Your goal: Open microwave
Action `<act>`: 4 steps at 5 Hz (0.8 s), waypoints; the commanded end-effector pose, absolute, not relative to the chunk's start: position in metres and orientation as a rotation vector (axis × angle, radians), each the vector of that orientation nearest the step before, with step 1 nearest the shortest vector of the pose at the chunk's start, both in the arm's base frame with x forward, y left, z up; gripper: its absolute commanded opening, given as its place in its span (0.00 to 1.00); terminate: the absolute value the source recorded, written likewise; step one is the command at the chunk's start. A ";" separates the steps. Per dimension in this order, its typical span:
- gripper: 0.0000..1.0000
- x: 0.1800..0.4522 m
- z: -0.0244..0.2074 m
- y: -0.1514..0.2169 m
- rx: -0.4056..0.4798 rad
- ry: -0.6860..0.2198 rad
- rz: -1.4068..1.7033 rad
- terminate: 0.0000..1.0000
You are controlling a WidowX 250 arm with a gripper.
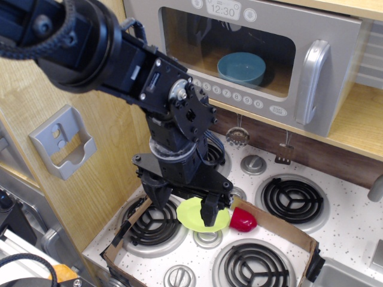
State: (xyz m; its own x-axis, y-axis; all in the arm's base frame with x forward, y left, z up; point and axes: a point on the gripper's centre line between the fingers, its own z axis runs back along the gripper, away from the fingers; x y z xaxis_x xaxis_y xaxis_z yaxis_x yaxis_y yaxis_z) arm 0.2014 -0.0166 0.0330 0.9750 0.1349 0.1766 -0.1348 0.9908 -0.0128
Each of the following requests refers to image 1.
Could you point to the grey wall phone holder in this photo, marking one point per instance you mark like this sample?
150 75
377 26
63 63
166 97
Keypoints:
55 134

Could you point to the grey middle stove knob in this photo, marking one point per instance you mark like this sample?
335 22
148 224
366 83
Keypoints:
238 192

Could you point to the front right stove burner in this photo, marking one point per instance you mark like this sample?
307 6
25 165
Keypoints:
252 262

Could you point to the back left stove burner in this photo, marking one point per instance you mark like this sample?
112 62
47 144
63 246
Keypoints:
223 162

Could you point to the grey oven door handle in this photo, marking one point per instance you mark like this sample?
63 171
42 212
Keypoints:
50 244

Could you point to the grey faucet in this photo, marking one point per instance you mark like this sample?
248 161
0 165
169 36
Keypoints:
376 191

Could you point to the brown cardboard frame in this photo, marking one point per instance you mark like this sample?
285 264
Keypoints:
272 224

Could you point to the grey centre stove knob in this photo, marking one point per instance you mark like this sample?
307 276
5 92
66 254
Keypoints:
208 240

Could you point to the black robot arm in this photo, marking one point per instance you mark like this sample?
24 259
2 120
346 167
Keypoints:
81 46

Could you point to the front left stove burner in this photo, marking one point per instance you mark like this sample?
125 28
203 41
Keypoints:
156 233

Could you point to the green plastic plate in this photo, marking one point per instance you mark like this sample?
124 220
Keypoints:
188 213

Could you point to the back right stove burner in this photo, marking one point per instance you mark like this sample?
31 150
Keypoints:
295 199

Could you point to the grey stove knob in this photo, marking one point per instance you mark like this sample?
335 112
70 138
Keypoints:
179 276
253 165
238 192
208 240

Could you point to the grey toy microwave door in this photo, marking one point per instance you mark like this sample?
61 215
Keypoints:
288 64

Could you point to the grey front stove knob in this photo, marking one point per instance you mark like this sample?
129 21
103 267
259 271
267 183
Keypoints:
179 276

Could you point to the grey back stove knob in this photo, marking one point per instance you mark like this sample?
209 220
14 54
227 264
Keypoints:
253 165

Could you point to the blue plastic bowl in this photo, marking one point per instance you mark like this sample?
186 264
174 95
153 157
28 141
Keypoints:
242 68

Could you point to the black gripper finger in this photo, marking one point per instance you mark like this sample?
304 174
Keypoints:
209 209
157 189

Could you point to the hanging small spatula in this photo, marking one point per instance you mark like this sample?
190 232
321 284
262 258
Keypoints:
285 151

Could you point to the steel sink basin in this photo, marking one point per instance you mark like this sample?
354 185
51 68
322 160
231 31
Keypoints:
336 274

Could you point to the red plastic cup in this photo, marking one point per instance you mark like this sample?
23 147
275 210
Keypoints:
242 221

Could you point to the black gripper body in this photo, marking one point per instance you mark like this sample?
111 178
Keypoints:
189 177

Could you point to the orange object bottom left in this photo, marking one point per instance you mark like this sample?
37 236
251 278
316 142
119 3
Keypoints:
64 273

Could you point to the hanging silver strainer spoon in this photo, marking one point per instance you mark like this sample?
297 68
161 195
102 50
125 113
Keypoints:
238 136

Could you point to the stove burner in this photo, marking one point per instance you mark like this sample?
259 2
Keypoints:
252 262
223 162
295 199
156 233

